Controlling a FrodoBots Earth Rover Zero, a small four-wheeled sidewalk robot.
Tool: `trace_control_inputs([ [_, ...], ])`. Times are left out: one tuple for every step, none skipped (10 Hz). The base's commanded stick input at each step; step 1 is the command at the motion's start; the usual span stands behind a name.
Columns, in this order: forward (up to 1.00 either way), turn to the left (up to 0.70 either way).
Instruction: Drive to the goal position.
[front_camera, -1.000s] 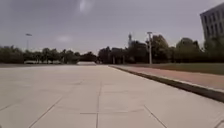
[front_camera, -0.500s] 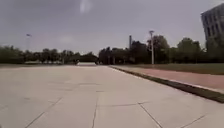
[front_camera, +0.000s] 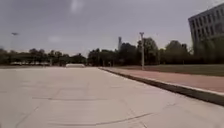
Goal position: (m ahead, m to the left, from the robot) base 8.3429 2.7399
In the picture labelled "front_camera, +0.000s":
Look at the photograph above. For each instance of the row of trees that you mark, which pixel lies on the row of trees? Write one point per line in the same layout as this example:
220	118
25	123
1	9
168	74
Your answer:
33	56
130	53

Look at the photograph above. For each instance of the tall narrow tower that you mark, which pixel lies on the tall narrow tower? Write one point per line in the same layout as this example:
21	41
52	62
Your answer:
119	43

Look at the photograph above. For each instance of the pale pole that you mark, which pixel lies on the pale pole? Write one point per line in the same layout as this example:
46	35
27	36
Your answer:
142	53

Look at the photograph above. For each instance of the pale low structure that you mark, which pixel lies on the pale low structure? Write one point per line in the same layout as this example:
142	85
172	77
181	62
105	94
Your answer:
75	65

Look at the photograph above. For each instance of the pale concrete slab plaza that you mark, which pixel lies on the pale concrete slab plaza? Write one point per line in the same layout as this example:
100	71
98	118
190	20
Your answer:
83	100

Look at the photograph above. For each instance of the grey stone kerb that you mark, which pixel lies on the grey stone kerb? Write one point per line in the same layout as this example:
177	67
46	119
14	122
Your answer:
180	89

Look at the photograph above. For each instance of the red brick strip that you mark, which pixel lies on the red brick strip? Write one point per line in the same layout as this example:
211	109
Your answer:
186	80

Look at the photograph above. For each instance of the large white building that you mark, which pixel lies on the large white building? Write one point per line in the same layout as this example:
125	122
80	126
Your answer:
206	26

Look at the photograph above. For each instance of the lamp pole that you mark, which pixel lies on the lamp pole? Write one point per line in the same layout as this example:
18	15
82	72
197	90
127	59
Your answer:
14	33

